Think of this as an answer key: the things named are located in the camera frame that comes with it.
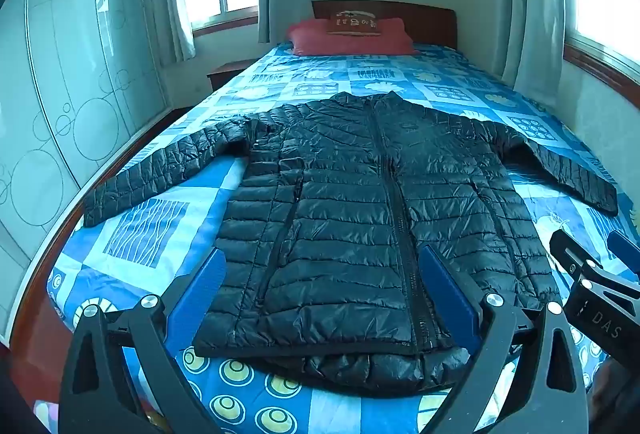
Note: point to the dark wooden headboard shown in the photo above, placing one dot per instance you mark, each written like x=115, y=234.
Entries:
x=430, y=21

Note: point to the wooden nightstand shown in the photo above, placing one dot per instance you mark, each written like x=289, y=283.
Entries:
x=227, y=71

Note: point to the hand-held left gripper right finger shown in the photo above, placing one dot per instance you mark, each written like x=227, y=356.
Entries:
x=450, y=299

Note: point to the red pillow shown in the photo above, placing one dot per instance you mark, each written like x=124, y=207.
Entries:
x=310, y=38

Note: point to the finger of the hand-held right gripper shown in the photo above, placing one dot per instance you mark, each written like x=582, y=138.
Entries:
x=570, y=256
x=625, y=249

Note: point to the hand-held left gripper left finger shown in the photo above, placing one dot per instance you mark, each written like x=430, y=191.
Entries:
x=200, y=296

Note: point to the white wardrobe with circle pattern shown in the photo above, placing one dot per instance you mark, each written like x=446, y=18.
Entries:
x=70, y=113

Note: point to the black quilted puffer jacket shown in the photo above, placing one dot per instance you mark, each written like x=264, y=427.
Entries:
x=350, y=214

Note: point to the small brown printed cushion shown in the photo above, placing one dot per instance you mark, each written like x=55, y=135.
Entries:
x=354, y=22

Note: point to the bed with blue patterned sheet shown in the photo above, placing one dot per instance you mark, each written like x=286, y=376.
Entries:
x=165, y=224

